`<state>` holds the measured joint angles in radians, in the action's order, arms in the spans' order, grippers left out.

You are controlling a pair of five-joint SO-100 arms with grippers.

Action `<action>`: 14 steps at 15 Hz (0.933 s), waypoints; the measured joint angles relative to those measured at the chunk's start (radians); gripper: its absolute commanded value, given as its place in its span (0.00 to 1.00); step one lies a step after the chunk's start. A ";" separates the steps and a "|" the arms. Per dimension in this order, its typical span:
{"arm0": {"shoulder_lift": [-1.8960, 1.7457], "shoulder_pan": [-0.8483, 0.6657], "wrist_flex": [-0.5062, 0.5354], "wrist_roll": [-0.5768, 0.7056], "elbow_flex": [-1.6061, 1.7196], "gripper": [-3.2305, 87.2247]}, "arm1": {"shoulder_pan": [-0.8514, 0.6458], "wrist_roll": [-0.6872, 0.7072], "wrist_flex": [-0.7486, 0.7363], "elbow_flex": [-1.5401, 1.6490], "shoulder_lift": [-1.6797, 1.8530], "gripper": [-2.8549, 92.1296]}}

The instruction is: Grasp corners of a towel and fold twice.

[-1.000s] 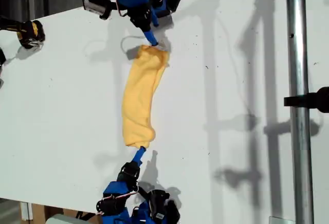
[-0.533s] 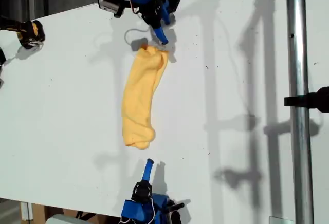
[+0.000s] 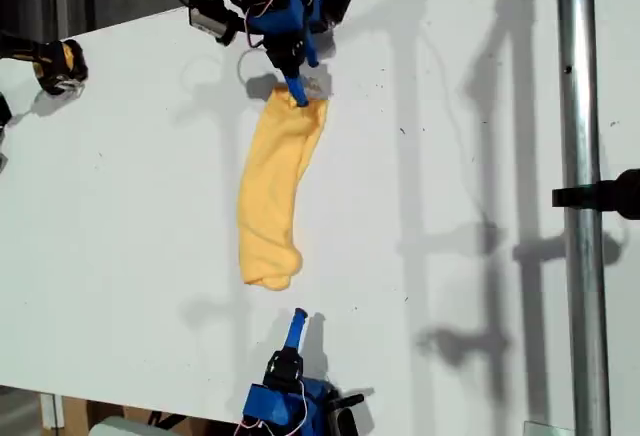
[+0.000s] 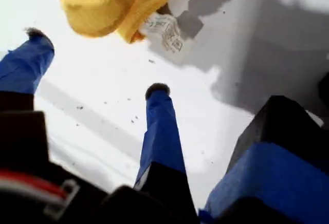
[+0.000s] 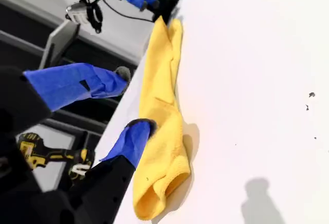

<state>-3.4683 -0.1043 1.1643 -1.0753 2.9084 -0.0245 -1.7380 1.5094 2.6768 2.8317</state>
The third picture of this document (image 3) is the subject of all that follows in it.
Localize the thin white cable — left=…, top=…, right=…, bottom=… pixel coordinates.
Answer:
left=237, top=48, right=269, bottom=88

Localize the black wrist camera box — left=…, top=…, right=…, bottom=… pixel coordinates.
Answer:
left=332, top=405, right=359, bottom=436
left=188, top=0, right=240, bottom=47

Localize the white table leg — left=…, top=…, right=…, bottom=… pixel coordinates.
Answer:
left=39, top=393, right=65, bottom=430

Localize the white bin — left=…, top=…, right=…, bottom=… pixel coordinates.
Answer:
left=88, top=415, right=159, bottom=436

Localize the steel post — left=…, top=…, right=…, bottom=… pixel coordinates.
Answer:
left=555, top=0, right=612, bottom=436

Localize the yellow square towel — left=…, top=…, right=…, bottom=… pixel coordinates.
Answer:
left=236, top=74, right=333, bottom=293

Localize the black clamp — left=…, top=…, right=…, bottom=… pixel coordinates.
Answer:
left=551, top=168, right=640, bottom=221

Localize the black camera stalk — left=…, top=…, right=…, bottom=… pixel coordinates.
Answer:
left=327, top=392, right=366, bottom=410
left=227, top=8, right=252, bottom=33

